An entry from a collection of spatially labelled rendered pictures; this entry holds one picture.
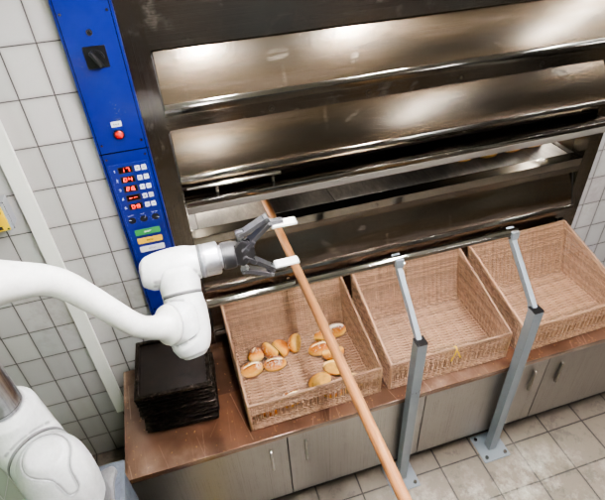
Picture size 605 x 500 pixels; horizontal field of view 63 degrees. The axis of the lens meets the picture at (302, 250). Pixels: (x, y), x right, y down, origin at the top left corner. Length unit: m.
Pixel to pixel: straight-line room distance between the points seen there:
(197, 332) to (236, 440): 0.85
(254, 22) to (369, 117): 0.55
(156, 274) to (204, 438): 0.94
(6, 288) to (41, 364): 1.34
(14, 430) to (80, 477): 0.21
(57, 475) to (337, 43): 1.48
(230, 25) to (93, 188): 0.71
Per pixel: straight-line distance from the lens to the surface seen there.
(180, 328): 1.26
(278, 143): 1.84
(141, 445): 2.15
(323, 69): 1.79
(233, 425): 2.10
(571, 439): 2.96
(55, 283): 1.13
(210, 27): 1.68
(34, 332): 2.27
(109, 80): 1.67
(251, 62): 1.73
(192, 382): 1.97
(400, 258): 1.84
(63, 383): 2.49
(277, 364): 2.18
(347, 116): 1.91
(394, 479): 1.27
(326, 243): 2.15
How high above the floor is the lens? 2.32
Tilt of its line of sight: 38 degrees down
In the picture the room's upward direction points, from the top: 3 degrees counter-clockwise
